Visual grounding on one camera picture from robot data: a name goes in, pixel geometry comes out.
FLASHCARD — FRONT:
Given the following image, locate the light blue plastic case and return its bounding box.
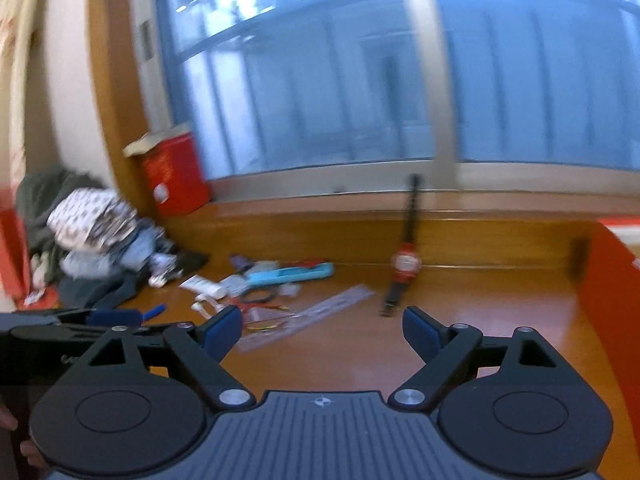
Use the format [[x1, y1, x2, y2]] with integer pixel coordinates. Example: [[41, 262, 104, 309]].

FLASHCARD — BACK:
[[246, 262, 334, 287]]

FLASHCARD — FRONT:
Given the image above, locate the red small object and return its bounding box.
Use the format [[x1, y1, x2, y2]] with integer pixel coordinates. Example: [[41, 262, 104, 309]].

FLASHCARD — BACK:
[[291, 259, 326, 268]]

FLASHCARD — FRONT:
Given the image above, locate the white cosmetic tube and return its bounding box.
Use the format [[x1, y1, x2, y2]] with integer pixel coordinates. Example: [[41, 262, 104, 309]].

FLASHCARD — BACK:
[[179, 275, 228, 300]]

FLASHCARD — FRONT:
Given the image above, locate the pile of clothes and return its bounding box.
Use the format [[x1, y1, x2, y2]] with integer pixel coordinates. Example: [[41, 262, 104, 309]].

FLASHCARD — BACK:
[[15, 167, 177, 310]]

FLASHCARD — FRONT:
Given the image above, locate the black pouch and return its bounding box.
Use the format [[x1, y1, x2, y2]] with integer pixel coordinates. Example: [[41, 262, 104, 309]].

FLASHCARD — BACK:
[[175, 252, 209, 275]]

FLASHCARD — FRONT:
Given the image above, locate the white shuttlecock left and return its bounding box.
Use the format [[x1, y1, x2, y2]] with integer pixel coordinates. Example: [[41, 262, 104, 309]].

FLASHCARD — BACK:
[[148, 252, 182, 288]]

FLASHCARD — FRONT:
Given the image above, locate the purple plastic block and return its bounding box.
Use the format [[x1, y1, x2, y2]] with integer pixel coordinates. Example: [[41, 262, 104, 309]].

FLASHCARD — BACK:
[[229, 254, 255, 274]]

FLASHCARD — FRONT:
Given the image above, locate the red wrist watch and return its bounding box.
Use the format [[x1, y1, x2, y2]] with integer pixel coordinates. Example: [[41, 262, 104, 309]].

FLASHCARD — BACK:
[[381, 174, 422, 316]]

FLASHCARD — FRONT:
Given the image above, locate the transparent plastic ruler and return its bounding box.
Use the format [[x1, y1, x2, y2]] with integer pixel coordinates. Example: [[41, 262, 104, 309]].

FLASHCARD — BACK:
[[235, 285, 374, 352]]

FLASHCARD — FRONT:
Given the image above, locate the red tea box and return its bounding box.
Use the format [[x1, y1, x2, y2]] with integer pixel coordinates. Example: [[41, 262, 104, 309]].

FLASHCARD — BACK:
[[122, 124, 212, 218]]

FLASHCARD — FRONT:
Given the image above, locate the red cardboard storage box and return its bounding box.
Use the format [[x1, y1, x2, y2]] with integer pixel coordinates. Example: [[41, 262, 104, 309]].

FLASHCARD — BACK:
[[578, 216, 640, 480]]

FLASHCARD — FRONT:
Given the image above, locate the window aluminium frame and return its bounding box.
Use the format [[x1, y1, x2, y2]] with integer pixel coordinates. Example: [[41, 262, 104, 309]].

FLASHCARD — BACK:
[[130, 0, 639, 200]]

